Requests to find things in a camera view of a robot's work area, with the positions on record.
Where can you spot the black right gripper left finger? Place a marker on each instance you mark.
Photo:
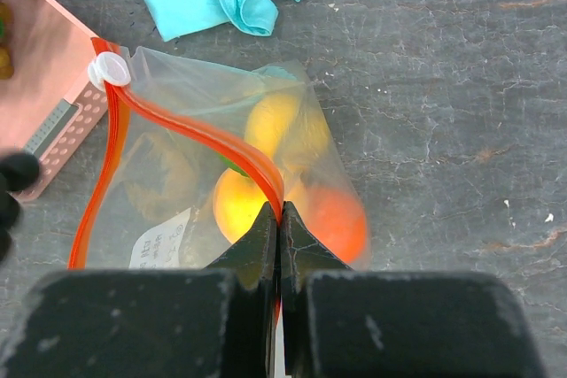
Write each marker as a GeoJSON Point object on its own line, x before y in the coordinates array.
{"type": "Point", "coordinates": [218, 321]}

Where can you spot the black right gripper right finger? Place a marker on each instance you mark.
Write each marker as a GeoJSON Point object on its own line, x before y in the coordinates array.
{"type": "Point", "coordinates": [338, 322]}

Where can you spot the orange tangerine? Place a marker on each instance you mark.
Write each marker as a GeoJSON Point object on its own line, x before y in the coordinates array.
{"type": "Point", "coordinates": [337, 219]}

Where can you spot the yellow orange peach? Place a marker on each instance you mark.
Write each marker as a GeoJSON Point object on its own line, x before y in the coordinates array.
{"type": "Point", "coordinates": [237, 203]}

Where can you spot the clear zip top bag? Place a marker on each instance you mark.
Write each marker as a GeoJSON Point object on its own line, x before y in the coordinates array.
{"type": "Point", "coordinates": [175, 125]}

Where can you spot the yellow lemon fruit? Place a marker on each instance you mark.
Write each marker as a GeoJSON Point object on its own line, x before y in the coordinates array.
{"type": "Point", "coordinates": [290, 130]}

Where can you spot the black grape cluster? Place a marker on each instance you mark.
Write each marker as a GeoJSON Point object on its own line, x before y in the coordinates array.
{"type": "Point", "coordinates": [20, 170]}

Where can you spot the longan bunch with leaves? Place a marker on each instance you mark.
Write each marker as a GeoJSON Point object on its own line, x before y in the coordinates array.
{"type": "Point", "coordinates": [7, 69]}

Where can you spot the pink plastic basket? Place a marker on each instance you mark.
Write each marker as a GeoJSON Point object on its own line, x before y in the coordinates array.
{"type": "Point", "coordinates": [48, 106]}

